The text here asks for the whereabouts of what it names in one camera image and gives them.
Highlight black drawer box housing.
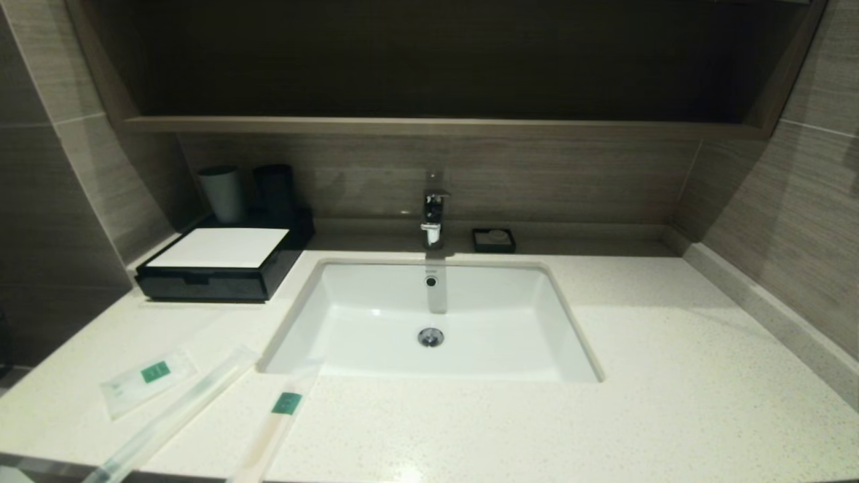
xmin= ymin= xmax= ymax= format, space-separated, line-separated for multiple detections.
xmin=134 ymin=227 xmax=301 ymax=303

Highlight chrome faucet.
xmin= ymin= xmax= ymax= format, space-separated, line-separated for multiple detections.
xmin=420 ymin=171 xmax=452 ymax=251

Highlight black soap dish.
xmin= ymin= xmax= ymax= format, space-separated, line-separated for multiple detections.
xmin=472 ymin=228 xmax=517 ymax=254

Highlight white ceramic sink basin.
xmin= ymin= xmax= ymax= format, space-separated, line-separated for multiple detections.
xmin=258 ymin=258 xmax=605 ymax=384

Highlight black cup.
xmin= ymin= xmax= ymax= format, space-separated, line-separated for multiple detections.
xmin=253 ymin=163 xmax=296 ymax=223

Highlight white paper card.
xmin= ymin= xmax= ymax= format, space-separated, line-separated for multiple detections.
xmin=146 ymin=227 xmax=290 ymax=269

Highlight pale grey cup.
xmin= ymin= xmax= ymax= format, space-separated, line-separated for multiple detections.
xmin=197 ymin=166 xmax=246 ymax=225

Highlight beige comb packet green label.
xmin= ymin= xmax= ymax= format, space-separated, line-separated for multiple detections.
xmin=228 ymin=366 xmax=323 ymax=483

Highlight long clear toothbrush packet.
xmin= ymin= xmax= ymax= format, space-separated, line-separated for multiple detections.
xmin=82 ymin=345 xmax=260 ymax=483

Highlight small clear green-label sachet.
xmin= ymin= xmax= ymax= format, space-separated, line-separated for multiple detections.
xmin=99 ymin=350 xmax=199 ymax=421

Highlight wooden wall shelf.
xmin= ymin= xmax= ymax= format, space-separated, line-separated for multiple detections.
xmin=119 ymin=115 xmax=770 ymax=141

